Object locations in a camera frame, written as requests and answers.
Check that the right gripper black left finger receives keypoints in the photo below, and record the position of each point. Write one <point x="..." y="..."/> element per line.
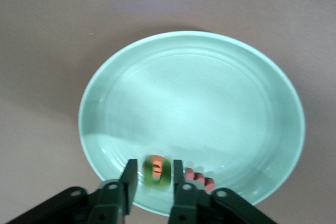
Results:
<point x="115" y="203"/>

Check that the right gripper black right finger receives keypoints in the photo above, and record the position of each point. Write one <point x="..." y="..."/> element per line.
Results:
<point x="189" y="205"/>

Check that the pink letter w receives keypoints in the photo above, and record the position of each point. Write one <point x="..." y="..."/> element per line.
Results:
<point x="199" y="178"/>

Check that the green letter n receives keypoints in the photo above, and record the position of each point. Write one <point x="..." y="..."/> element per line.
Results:
<point x="147" y="174"/>

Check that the green plate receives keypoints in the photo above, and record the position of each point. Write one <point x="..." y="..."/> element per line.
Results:
<point x="194" y="98"/>

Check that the brown table cover sheet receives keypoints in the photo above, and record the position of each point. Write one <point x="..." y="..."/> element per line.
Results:
<point x="39" y="51"/>

